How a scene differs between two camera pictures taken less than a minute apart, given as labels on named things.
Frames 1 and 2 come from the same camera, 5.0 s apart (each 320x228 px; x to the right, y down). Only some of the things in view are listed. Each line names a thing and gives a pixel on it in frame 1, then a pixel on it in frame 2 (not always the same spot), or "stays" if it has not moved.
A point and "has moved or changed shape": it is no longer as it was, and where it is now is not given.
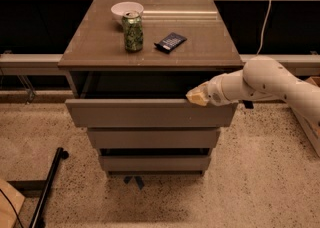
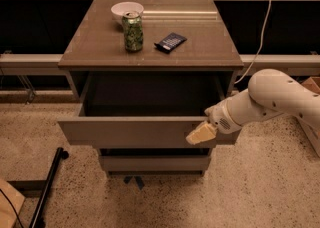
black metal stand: (40, 188) stays
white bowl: (120, 8) stays
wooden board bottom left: (8, 215) stays
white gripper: (214, 92) to (220, 116)
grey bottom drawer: (155, 162) stays
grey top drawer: (156, 112) has moved or changed shape
